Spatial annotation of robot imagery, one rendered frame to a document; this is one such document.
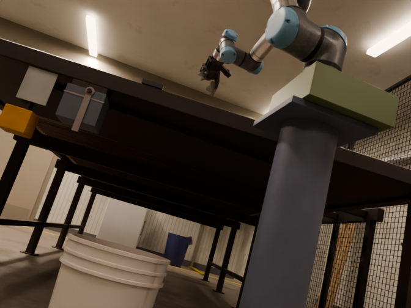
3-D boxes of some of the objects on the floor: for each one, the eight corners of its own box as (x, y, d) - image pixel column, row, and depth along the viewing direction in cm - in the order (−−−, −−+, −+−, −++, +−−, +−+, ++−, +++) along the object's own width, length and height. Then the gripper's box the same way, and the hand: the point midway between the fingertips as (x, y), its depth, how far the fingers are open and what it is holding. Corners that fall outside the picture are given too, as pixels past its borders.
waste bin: (184, 267, 652) (192, 236, 665) (188, 270, 610) (196, 237, 623) (158, 260, 646) (167, 230, 659) (160, 263, 604) (170, 230, 617)
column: (358, 514, 75) (411, 129, 96) (185, 489, 68) (284, 79, 89) (276, 418, 111) (328, 154, 132) (158, 395, 104) (233, 120, 125)
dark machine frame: (361, 364, 233) (385, 209, 257) (306, 349, 229) (334, 194, 254) (243, 291, 520) (260, 221, 545) (218, 283, 517) (235, 214, 542)
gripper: (203, 46, 187) (189, 76, 200) (218, 69, 176) (202, 100, 189) (216, 48, 192) (202, 77, 204) (232, 71, 181) (216, 101, 193)
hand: (207, 89), depth 198 cm, fingers open, 14 cm apart
